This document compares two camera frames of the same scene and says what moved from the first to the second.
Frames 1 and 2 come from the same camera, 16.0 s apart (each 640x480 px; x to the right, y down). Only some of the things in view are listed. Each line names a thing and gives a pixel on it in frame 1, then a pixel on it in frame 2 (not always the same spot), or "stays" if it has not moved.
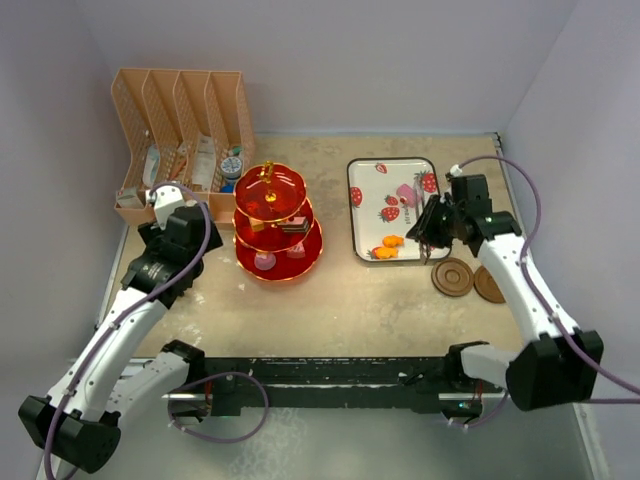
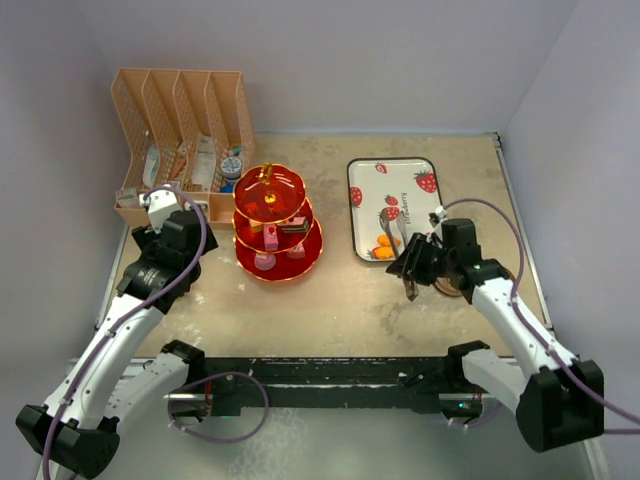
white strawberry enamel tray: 377,212 stays
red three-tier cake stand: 274,228 stays
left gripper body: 152,233 stays
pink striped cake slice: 406,192 to 270,237
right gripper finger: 426,225 to 414,260
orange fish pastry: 386,252 stays
